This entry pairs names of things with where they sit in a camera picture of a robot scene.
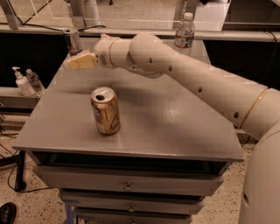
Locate white pump sanitizer bottle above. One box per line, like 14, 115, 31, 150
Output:
12, 66, 35, 97

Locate grey drawer cabinet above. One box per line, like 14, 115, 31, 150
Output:
11, 37, 245, 224

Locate blue silver redbull can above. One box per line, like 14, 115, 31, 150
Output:
63, 28, 82, 56

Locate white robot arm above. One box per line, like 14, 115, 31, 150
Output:
64, 33, 280, 224

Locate black table leg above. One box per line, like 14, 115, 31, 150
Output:
15, 150, 26, 192

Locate bottom grey drawer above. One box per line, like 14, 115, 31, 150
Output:
76, 207, 193, 224

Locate grey drawer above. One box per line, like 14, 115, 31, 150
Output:
33, 165, 223, 196
76, 207, 193, 224
59, 191, 204, 215

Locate gold soda can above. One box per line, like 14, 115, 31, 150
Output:
91, 87, 121, 135

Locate black shoe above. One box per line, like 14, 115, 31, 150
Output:
0, 202, 17, 224

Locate top grey drawer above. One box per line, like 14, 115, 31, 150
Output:
33, 165, 223, 196

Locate middle grey drawer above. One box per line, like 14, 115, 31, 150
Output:
59, 191, 204, 215

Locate grey metal rail shelf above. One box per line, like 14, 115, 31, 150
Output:
0, 23, 280, 43

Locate black floor cable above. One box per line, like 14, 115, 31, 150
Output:
0, 128, 56, 194

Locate black cable on rail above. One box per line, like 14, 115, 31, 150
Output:
0, 0, 108, 32

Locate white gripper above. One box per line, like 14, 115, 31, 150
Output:
63, 33, 118, 70

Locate small clear bottle on shelf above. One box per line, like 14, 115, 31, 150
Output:
26, 69, 45, 95

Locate clear plastic water bottle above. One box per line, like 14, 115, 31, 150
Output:
174, 12, 195, 55

